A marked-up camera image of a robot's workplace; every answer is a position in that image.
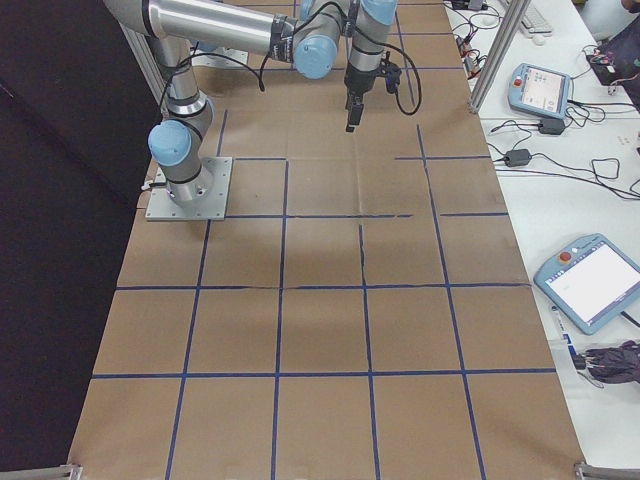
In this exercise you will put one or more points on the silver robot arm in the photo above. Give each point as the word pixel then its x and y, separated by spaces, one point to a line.
pixel 215 20

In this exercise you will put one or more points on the small grey connector box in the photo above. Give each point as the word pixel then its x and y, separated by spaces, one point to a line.
pixel 475 64
pixel 463 45

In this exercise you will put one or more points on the dark grey hub box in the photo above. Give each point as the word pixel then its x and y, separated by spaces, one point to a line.
pixel 470 4

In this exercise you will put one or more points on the small white adapter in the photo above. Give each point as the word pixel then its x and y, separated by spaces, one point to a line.
pixel 487 21

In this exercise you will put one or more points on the black power adapter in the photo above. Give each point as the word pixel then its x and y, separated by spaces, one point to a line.
pixel 551 125
pixel 517 157

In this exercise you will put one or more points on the grey blue teach pendant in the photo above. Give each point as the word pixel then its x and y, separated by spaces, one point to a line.
pixel 590 282
pixel 542 90

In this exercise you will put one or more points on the white computer mouse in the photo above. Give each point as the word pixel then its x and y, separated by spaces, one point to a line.
pixel 539 39

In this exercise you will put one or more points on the white keyboard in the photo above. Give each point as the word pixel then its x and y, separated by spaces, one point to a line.
pixel 537 17

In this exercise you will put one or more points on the white desk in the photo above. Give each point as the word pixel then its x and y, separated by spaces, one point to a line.
pixel 550 210

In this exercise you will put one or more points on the person in dark clothes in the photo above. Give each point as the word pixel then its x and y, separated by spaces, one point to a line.
pixel 627 45

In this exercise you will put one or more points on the white marker pen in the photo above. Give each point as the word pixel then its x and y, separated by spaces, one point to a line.
pixel 562 330

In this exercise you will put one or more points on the dark folded umbrella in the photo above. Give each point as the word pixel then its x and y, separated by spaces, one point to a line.
pixel 617 362

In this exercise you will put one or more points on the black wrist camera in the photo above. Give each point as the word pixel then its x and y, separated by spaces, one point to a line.
pixel 392 77

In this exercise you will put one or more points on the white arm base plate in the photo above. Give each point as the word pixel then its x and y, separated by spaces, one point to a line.
pixel 220 192
pixel 230 55

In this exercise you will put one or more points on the aluminium extrusion post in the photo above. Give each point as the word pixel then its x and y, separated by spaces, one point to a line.
pixel 500 50

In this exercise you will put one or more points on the aluminium frame bar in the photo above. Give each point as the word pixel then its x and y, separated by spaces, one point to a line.
pixel 142 57

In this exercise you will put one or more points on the black frame cover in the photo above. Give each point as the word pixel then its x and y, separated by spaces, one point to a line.
pixel 50 225

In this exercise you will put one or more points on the metal corner bracket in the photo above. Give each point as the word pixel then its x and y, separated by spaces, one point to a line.
pixel 50 471
pixel 605 471

